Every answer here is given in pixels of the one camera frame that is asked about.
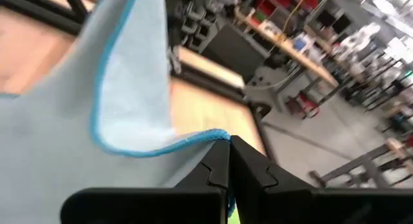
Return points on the long wooden workbench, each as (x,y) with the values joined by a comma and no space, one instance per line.
(290,49)

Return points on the large black box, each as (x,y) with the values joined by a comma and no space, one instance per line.
(232,49)

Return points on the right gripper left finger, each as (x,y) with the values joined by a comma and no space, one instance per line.
(214,172)

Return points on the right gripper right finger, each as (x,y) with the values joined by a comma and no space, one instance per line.
(251,172)

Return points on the dark parts bin rack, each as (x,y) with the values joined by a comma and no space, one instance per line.
(193,20)

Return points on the light blue microfiber towel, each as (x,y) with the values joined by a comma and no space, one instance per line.
(48,153)

